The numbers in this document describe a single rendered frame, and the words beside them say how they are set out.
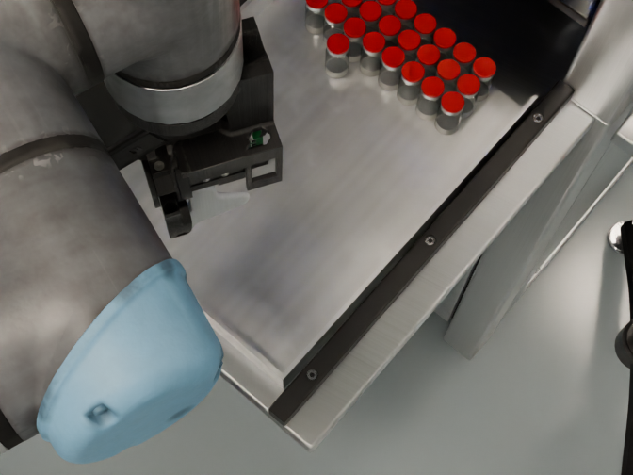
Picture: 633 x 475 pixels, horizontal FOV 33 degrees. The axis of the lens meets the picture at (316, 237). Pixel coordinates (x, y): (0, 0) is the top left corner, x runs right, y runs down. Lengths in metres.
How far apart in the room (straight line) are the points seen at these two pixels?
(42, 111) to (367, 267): 0.54
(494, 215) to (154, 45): 0.54
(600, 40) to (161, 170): 0.45
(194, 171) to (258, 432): 1.20
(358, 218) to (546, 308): 0.97
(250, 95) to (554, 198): 0.64
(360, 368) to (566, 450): 0.96
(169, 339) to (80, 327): 0.03
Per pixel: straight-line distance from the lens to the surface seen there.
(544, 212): 1.23
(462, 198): 0.95
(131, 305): 0.40
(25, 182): 0.42
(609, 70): 0.97
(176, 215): 0.66
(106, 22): 0.47
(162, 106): 0.55
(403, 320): 0.93
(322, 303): 0.93
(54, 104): 0.45
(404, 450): 1.80
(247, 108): 0.62
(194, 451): 1.80
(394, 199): 0.96
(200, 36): 0.50
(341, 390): 0.91
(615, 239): 1.95
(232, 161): 0.63
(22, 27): 0.46
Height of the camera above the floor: 1.77
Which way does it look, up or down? 70 degrees down
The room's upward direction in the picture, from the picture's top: 2 degrees clockwise
